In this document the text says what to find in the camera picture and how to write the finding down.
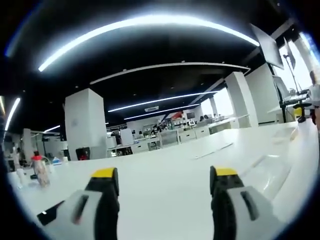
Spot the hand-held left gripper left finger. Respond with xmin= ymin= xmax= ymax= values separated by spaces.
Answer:
xmin=47 ymin=166 xmax=121 ymax=240

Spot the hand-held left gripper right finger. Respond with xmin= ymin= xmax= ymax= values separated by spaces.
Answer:
xmin=209 ymin=165 xmax=289 ymax=240

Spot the clear plastic storage box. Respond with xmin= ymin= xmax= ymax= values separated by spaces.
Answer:
xmin=246 ymin=121 xmax=320 ymax=209

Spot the blue and white tissue box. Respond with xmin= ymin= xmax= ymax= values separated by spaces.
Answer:
xmin=50 ymin=155 xmax=64 ymax=167

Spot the black flat device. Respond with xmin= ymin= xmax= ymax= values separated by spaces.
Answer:
xmin=36 ymin=199 xmax=66 ymax=226

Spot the patterned bottle with red cap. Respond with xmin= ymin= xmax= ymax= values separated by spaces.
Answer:
xmin=30 ymin=150 xmax=51 ymax=188

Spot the hanging grey monitor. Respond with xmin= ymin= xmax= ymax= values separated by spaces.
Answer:
xmin=250 ymin=23 xmax=286 ymax=71

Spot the white office cabinet row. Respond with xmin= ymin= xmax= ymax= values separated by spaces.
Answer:
xmin=106 ymin=124 xmax=211 ymax=158

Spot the long ceiling light strip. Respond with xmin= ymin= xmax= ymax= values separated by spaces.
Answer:
xmin=37 ymin=14 xmax=261 ymax=73

